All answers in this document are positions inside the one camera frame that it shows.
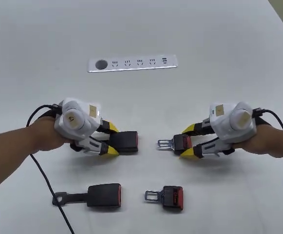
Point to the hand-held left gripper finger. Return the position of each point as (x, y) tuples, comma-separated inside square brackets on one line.
[(110, 127), (92, 145)]

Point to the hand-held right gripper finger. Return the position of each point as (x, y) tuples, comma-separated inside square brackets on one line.
[(204, 150), (197, 129)]

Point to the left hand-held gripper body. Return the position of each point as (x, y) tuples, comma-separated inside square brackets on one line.
[(81, 117)]

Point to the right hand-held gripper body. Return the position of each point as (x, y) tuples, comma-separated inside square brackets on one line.
[(231, 124)]

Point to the metal seat belt tongue extender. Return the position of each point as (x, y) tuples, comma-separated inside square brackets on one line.
[(180, 143), (171, 198)]

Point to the black seat belt buckle with stalk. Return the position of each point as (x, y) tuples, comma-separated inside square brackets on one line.
[(103, 195)]

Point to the person's left forearm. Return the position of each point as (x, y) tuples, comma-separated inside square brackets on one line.
[(7, 156)]

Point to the person's right hand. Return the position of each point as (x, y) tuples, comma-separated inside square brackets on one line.
[(265, 140)]

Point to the person's left hand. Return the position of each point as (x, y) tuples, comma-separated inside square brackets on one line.
[(47, 134)]

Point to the white recessed power strip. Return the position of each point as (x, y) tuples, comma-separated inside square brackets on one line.
[(141, 63)]

